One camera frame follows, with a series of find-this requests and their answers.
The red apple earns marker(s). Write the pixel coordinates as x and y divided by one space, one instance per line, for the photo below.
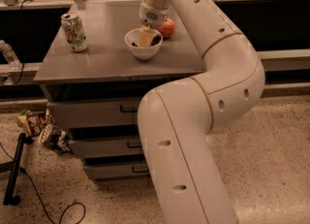
167 28

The checkered snack bag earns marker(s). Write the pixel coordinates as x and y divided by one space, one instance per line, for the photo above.
55 139

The brown snack bag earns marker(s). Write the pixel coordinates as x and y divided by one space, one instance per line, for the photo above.
32 123

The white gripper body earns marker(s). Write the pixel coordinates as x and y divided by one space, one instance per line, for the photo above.
153 16

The top grey drawer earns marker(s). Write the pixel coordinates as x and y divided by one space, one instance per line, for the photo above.
95 113

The green white soda can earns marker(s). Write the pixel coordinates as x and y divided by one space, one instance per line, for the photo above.
74 32

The middle grey drawer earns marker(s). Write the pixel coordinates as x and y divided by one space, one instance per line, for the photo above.
106 147

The bottom grey drawer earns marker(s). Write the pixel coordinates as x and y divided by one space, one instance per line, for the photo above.
116 170

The black stand leg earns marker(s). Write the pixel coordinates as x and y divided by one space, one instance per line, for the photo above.
13 166

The grey drawer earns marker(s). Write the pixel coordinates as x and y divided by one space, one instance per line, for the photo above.
106 147
95 113
116 170

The grey metal rail frame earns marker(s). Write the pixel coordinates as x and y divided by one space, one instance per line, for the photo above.
278 29

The dark chocolate rxbar wrapper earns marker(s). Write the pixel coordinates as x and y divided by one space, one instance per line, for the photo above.
156 40

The clear plastic water bottle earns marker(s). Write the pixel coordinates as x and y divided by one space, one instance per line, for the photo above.
10 56

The grey drawer cabinet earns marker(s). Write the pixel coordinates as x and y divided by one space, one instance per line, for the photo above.
107 70

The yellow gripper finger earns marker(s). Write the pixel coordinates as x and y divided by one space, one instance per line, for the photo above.
146 35

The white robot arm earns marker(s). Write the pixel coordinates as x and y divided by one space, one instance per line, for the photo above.
175 118

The white bowl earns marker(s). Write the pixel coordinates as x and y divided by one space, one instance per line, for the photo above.
141 53

